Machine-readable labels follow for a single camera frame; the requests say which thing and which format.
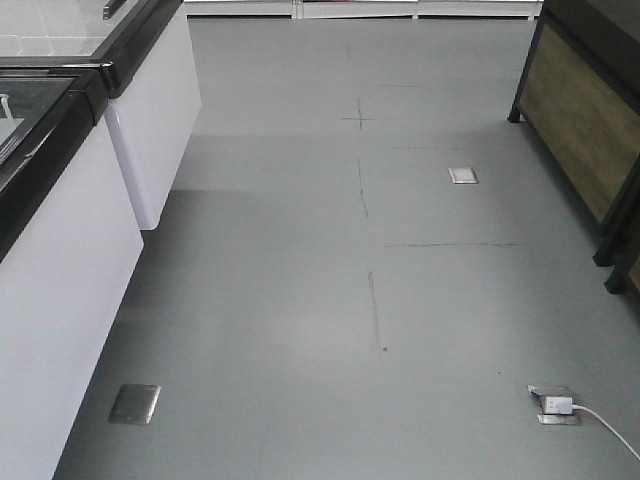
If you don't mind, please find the steel floor socket plate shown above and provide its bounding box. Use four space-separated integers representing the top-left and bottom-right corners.
448 167 479 185

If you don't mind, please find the white chest freezer far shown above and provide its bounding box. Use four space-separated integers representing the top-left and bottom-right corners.
1 1 201 230

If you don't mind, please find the white chest freezer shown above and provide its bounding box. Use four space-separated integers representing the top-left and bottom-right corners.
1 69 143 479
1 1 201 230

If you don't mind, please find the steel floor plate left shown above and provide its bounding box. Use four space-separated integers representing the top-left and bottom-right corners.
108 384 161 425

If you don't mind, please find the white chest freezer near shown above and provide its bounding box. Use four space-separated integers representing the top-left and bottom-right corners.
1 69 143 479

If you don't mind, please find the white store shelving unit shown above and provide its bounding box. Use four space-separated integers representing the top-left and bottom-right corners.
185 0 543 20

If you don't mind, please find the white power adapter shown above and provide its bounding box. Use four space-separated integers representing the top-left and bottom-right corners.
540 395 574 415

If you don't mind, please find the open floor socket box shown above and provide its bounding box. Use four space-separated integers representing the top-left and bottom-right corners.
527 385 581 426

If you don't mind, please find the black wooden display stand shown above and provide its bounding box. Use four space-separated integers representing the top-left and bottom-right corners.
508 1 639 296

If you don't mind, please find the white power cable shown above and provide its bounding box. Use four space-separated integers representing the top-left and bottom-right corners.
571 404 640 464

